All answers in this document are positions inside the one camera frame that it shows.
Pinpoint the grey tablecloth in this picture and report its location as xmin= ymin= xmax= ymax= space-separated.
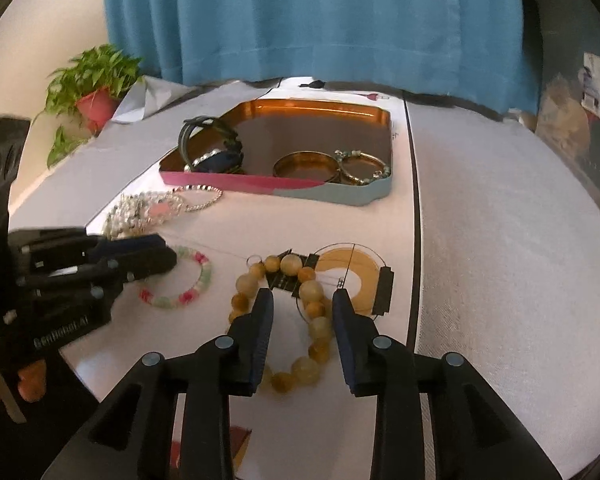
xmin=7 ymin=76 xmax=600 ymax=480

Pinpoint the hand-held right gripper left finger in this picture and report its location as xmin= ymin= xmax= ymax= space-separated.
xmin=40 ymin=288 xmax=276 ymax=480

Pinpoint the copper tray pink blue rim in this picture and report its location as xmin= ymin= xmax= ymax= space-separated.
xmin=158 ymin=99 xmax=394 ymax=207

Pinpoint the green potted plant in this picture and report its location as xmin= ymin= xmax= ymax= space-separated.
xmin=31 ymin=44 xmax=146 ymax=170

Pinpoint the white lamp-print table runner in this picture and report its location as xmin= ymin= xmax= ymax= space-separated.
xmin=60 ymin=77 xmax=422 ymax=480

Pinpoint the silver chain bracelet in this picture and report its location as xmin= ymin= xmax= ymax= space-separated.
xmin=172 ymin=184 xmax=225 ymax=214

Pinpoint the blue curtain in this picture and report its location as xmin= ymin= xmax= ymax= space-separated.
xmin=102 ymin=0 xmax=542 ymax=114

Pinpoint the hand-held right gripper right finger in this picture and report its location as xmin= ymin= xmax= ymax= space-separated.
xmin=331 ymin=288 xmax=566 ymax=480

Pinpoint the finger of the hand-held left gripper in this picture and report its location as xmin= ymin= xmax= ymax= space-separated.
xmin=17 ymin=247 xmax=179 ymax=307
xmin=9 ymin=226 xmax=168 ymax=262

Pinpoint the wide gold bangle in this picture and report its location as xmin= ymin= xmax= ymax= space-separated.
xmin=272 ymin=151 xmax=342 ymax=184

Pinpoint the pink green bead bracelet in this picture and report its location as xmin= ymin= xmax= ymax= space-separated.
xmin=139 ymin=245 xmax=214 ymax=310

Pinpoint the black leather bracelet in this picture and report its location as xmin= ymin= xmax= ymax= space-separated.
xmin=177 ymin=115 xmax=246 ymax=174

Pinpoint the person's left hand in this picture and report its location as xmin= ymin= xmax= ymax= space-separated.
xmin=17 ymin=359 xmax=49 ymax=404

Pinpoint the thin gold beaded bangle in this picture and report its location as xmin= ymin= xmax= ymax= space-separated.
xmin=335 ymin=148 xmax=393 ymax=187

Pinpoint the yellow bead bracelet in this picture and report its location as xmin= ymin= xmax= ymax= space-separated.
xmin=228 ymin=253 xmax=334 ymax=396

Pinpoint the clear storage bin purple lid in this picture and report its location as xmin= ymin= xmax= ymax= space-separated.
xmin=520 ymin=0 xmax=600 ymax=196

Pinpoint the white pearl bracelet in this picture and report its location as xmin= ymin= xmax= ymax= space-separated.
xmin=102 ymin=192 xmax=186 ymax=239

